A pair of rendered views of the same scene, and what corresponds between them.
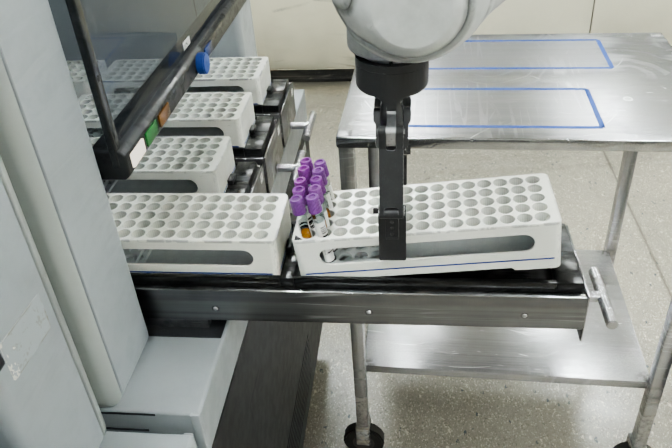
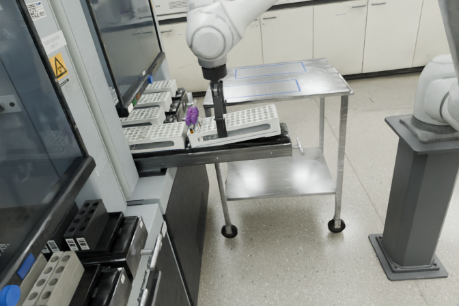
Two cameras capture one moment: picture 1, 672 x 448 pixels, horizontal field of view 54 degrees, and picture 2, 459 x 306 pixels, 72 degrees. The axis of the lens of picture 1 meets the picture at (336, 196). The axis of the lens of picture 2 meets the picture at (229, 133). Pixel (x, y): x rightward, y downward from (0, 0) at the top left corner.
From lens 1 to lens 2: 29 cm
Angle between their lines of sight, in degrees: 5
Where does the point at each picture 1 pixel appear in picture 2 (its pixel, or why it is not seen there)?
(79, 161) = (111, 109)
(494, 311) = (260, 152)
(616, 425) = (330, 215)
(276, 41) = (181, 80)
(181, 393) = (152, 192)
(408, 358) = (242, 194)
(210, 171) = (156, 117)
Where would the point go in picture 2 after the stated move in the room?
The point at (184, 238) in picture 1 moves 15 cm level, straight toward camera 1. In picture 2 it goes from (149, 138) to (158, 160)
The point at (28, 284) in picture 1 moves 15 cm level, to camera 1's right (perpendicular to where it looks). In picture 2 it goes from (99, 146) to (158, 136)
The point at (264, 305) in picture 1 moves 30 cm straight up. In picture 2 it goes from (179, 160) to (158, 74)
